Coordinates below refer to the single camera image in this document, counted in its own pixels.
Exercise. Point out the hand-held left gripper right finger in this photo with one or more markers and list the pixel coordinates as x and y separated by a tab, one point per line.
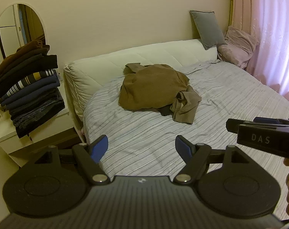
183	148

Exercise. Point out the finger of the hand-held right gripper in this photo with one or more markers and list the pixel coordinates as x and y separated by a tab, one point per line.
233	124
266	120

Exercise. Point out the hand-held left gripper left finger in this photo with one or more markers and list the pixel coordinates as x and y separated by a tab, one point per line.
100	149

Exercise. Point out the brown sweater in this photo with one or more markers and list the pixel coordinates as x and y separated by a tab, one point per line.
149	85

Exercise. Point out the stack of folded dark clothes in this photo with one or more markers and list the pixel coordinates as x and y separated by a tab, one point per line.
29	93

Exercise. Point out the bed with striped cover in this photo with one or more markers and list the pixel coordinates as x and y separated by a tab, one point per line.
147	133

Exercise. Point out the olive crumpled garment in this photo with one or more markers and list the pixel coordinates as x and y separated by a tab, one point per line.
186	107

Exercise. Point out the dark cloth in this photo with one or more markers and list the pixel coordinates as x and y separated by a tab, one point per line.
165	111

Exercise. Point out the white sheer curtain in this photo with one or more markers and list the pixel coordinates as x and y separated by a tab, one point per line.
278	33

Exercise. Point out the white dresser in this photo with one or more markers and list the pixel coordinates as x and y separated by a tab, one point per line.
8	140

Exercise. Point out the grey pillow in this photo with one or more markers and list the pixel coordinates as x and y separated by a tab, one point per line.
207	28

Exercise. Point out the oval wall mirror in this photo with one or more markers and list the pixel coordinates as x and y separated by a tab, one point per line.
13	26

